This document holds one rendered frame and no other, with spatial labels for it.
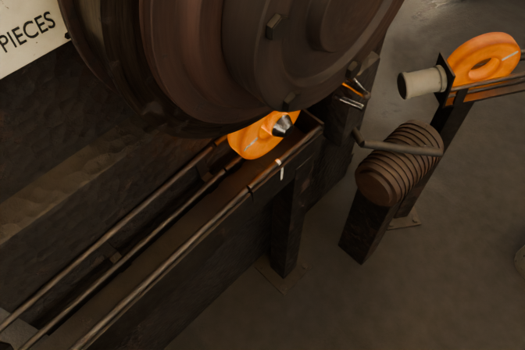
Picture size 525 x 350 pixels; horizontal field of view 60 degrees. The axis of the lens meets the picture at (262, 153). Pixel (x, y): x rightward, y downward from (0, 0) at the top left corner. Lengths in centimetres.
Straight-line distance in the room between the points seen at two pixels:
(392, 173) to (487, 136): 92
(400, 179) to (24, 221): 77
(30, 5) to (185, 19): 18
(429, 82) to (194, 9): 73
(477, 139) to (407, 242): 55
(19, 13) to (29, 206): 27
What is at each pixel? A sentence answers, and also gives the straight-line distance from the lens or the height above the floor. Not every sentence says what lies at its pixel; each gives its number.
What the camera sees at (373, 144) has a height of 60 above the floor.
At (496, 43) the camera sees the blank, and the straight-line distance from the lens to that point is 105.
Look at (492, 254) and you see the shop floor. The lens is 169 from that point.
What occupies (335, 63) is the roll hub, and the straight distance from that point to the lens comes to 57.
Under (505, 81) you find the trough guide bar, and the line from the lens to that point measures 115.
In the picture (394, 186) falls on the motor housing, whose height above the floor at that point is 52.
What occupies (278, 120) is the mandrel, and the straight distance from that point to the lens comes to 73.
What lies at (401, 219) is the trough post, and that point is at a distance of 163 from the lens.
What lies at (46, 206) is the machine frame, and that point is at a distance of 67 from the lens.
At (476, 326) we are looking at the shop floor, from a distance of 159.
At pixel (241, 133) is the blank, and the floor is 85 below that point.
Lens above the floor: 141
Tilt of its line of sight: 56 degrees down
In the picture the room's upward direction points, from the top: straight up
